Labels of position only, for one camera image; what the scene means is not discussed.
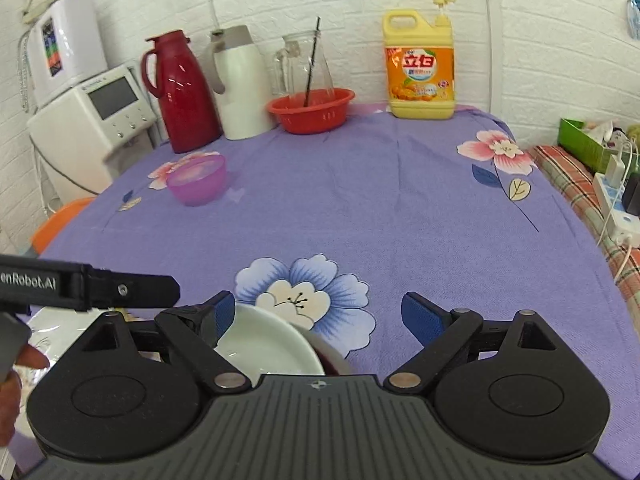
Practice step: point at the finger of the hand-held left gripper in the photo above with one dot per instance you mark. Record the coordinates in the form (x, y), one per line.
(140, 290)

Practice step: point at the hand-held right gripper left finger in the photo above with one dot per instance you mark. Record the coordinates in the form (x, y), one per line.
(225, 317)

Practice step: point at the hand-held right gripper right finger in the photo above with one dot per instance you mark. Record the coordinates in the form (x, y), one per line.
(420, 317)

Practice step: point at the red bowl with white inside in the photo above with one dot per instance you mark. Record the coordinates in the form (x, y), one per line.
(265, 345)

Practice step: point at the person's left hand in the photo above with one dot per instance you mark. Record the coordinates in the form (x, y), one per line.
(32, 359)

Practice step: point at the orange plastic stool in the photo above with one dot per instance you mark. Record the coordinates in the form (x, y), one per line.
(55, 230)

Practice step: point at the purple plastic bowl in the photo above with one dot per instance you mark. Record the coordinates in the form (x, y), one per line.
(195, 185)

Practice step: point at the purple floral tablecloth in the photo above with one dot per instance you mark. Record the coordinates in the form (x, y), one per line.
(400, 200)

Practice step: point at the white appliance with screen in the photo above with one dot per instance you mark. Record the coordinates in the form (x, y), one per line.
(75, 135)

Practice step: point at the red thermos jug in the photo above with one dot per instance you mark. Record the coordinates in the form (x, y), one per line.
(185, 105)

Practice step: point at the plaid cloth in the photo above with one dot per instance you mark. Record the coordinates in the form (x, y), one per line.
(565, 170)

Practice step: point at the red plastic basket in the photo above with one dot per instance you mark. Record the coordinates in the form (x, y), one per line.
(310, 117)

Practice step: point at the white thermos jug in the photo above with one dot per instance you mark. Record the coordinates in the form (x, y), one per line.
(245, 95)

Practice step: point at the white power strip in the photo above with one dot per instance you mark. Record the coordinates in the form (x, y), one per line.
(620, 220)

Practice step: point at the green box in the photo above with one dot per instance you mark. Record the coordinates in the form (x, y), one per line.
(580, 145)

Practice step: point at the yellow detergent bottle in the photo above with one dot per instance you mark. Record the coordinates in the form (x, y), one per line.
(420, 75)

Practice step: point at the white charger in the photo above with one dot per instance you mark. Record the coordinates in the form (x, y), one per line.
(615, 170)

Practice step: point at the white water purifier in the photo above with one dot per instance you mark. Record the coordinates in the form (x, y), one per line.
(70, 40)

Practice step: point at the black charger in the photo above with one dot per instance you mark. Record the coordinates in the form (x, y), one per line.
(632, 192)

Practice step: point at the clear glass pitcher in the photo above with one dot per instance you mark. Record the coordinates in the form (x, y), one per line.
(295, 70)

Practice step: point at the black straw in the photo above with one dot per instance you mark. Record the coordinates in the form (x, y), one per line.
(312, 60)

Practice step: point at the large blue decorative plate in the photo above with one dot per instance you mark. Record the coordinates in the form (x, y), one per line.
(635, 5)

